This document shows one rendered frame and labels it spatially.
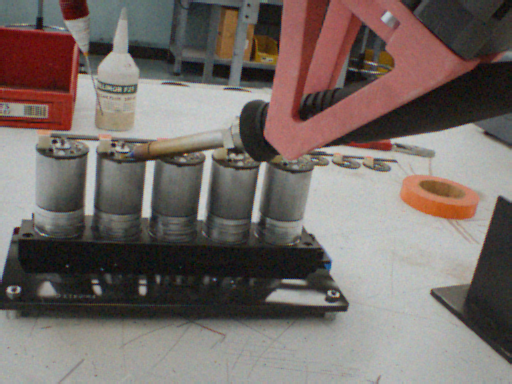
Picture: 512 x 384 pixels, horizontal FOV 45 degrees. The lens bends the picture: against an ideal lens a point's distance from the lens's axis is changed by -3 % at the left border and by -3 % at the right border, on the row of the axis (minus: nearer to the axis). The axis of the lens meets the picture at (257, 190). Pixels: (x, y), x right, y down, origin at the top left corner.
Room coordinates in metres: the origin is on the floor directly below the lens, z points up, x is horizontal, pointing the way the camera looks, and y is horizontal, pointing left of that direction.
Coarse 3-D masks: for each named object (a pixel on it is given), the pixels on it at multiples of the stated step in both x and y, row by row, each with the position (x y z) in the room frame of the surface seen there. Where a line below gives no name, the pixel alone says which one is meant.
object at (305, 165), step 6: (282, 156) 0.31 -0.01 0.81; (270, 162) 0.30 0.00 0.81; (282, 162) 0.30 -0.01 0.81; (300, 162) 0.31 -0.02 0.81; (306, 162) 0.31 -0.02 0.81; (312, 162) 0.31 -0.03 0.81; (282, 168) 0.29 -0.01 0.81; (288, 168) 0.29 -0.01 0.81; (294, 168) 0.30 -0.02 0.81; (300, 168) 0.30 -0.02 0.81; (306, 168) 0.30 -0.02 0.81; (312, 168) 0.30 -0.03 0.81
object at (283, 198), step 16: (272, 176) 0.30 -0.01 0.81; (288, 176) 0.29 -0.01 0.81; (304, 176) 0.30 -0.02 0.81; (272, 192) 0.30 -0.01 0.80; (288, 192) 0.29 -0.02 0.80; (304, 192) 0.30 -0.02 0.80; (272, 208) 0.29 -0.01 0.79; (288, 208) 0.29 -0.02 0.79; (304, 208) 0.30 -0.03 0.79; (256, 224) 0.30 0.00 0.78; (272, 224) 0.29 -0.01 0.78; (288, 224) 0.29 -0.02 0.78; (272, 240) 0.29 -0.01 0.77; (288, 240) 0.30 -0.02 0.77
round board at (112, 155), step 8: (112, 144) 0.29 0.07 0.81; (128, 144) 0.29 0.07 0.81; (136, 144) 0.29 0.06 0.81; (96, 152) 0.28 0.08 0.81; (104, 152) 0.27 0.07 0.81; (112, 152) 0.27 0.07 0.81; (112, 160) 0.27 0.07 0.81; (120, 160) 0.27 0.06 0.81; (128, 160) 0.27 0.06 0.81; (136, 160) 0.27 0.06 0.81
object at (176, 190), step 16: (160, 160) 0.28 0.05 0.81; (160, 176) 0.28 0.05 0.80; (176, 176) 0.28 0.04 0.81; (192, 176) 0.28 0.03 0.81; (160, 192) 0.28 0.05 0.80; (176, 192) 0.28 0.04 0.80; (192, 192) 0.28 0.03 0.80; (160, 208) 0.28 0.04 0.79; (176, 208) 0.28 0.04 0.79; (192, 208) 0.28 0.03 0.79; (160, 224) 0.28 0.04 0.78; (176, 224) 0.28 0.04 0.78; (192, 224) 0.28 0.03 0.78; (176, 240) 0.28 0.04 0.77
